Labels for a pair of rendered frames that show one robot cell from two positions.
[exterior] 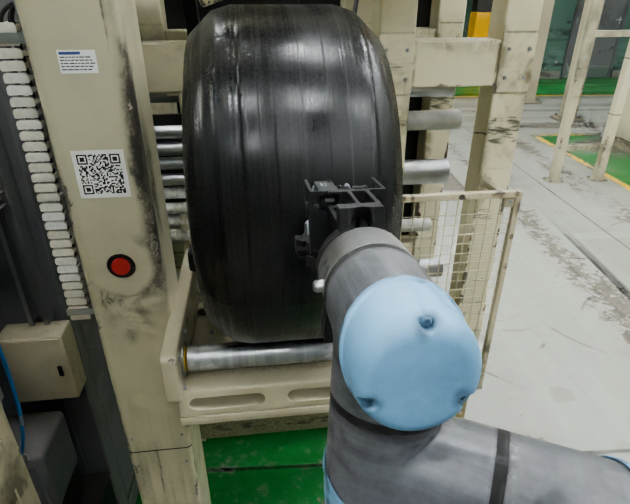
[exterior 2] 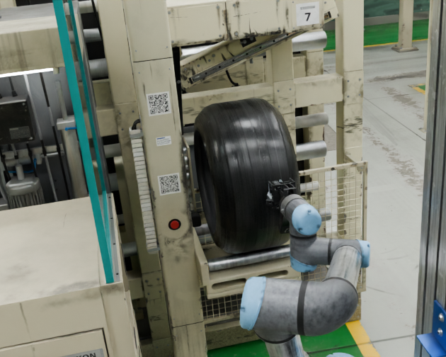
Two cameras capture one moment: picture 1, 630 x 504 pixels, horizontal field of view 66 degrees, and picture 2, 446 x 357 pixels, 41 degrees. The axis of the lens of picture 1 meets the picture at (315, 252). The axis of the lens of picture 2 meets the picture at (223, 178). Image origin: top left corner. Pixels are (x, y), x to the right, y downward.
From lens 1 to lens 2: 1.35 m
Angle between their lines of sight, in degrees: 5
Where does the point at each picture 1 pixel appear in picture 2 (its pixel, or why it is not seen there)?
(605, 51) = not seen: outside the picture
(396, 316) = (303, 211)
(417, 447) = (311, 241)
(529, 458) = (335, 241)
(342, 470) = (295, 251)
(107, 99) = (173, 153)
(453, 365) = (315, 219)
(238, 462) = not seen: outside the picture
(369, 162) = (286, 169)
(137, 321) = (180, 251)
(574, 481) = (344, 242)
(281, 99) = (250, 150)
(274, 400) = not seen: hidden behind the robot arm
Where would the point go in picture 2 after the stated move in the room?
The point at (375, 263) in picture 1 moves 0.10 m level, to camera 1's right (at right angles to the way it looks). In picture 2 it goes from (296, 202) to (332, 198)
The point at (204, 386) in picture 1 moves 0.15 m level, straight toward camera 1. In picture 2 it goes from (217, 277) to (233, 298)
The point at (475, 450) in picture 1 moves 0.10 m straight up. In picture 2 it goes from (324, 241) to (323, 208)
